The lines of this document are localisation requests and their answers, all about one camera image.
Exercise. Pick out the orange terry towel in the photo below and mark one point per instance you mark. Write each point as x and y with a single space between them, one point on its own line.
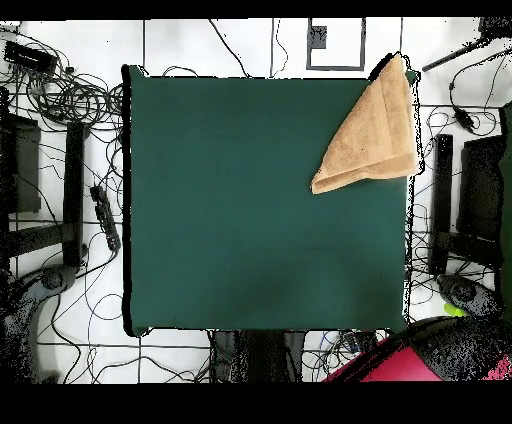
372 148

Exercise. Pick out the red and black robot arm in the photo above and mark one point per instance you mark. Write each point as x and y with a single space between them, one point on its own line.
400 364

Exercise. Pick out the dark green table cloth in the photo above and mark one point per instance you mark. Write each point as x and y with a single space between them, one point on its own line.
208 224

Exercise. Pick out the black power strip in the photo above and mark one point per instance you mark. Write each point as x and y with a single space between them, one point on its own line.
366 340
104 218

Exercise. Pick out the black metal stand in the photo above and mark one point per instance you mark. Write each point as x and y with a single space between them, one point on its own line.
441 200
74 192

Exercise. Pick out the yellow-green small object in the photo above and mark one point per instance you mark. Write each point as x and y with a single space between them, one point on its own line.
454 308

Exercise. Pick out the black adapter box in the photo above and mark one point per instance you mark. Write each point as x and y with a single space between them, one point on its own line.
30 58

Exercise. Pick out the black tripod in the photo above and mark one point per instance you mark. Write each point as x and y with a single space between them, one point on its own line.
494 26

